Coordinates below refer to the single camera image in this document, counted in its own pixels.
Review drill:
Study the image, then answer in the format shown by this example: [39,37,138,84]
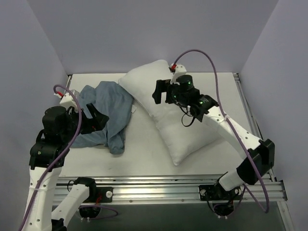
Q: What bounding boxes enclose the blue plaid pillowcase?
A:
[72,81,133,154]

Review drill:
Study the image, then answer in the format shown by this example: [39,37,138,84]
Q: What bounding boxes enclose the white pillow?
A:
[118,60,220,166]

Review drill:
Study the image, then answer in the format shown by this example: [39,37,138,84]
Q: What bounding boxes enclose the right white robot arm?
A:
[152,75,275,199]

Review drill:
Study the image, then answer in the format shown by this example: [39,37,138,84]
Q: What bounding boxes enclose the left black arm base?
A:
[78,186,117,219]

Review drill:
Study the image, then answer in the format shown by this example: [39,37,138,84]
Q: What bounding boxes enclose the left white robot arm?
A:
[19,103,109,231]

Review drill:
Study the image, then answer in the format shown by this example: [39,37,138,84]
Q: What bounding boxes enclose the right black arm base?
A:
[198,184,243,219]

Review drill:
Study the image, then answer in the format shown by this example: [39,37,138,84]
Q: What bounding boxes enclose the white care label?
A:
[131,105,137,114]

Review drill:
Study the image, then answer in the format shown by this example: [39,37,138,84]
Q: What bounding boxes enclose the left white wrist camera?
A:
[54,91,77,109]

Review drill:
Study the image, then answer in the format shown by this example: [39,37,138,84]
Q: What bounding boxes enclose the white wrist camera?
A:
[54,91,77,109]
[169,64,187,82]

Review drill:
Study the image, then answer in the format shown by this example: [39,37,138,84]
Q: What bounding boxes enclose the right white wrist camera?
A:
[169,64,187,82]

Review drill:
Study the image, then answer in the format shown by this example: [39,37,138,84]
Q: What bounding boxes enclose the aluminium table frame rail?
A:
[53,73,287,206]

